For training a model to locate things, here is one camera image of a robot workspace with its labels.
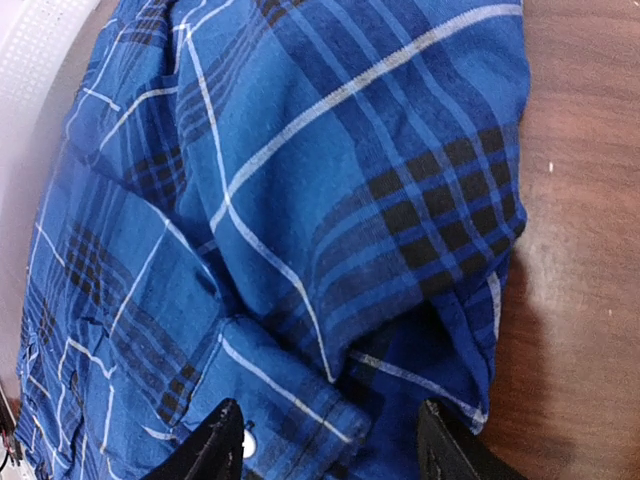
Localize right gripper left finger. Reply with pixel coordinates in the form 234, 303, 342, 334
143, 399, 244, 480

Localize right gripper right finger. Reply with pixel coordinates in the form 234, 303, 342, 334
417, 400, 526, 480

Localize blue plaid long sleeve shirt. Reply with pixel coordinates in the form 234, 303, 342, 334
17, 1, 530, 479

